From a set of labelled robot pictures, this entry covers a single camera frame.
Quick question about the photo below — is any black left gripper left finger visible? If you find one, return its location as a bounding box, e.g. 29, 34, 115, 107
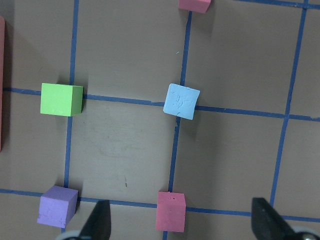
79, 200, 111, 240

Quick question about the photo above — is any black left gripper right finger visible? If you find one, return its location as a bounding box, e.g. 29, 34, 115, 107
251, 197, 296, 240

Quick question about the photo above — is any purple foam block near bin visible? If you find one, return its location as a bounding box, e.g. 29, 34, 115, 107
37, 185, 79, 229

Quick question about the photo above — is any pink foam block near base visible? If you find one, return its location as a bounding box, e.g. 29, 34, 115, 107
155, 191, 186, 233

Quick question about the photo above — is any green foam block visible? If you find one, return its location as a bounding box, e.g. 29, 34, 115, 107
40, 83, 84, 117

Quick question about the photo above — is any light blue foam block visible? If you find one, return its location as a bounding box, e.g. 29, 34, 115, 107
163, 83, 200, 120

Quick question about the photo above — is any pink plastic bin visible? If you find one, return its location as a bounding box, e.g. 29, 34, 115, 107
0, 16, 5, 150

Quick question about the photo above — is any pink foam block front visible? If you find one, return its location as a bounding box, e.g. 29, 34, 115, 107
178, 0, 211, 14

